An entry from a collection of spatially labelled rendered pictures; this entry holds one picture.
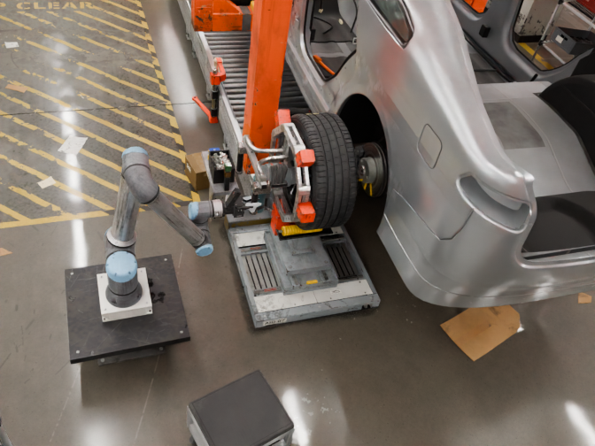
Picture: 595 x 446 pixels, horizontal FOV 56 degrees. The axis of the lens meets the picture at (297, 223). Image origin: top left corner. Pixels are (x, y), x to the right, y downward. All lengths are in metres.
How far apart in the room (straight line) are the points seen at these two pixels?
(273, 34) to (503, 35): 2.40
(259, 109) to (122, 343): 1.51
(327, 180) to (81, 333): 1.50
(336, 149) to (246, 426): 1.44
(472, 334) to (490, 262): 1.37
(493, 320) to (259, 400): 1.79
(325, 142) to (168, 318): 1.26
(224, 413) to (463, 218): 1.42
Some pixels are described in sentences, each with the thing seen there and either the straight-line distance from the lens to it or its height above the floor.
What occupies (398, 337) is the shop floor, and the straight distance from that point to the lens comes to 3.64.
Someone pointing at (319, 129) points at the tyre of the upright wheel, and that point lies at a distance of 2.98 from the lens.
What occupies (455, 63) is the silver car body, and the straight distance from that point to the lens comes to 2.61.
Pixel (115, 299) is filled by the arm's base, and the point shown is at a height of 0.42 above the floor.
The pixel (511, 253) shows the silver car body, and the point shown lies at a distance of 2.51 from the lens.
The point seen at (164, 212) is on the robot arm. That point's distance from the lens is 2.67.
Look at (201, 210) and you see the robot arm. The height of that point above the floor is 0.84.
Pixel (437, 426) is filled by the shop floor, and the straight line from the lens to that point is 3.41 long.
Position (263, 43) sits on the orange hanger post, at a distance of 3.13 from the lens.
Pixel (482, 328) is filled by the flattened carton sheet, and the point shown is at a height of 0.01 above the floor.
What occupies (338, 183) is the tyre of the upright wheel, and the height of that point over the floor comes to 1.01.
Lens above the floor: 2.87
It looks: 44 degrees down
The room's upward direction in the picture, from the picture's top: 11 degrees clockwise
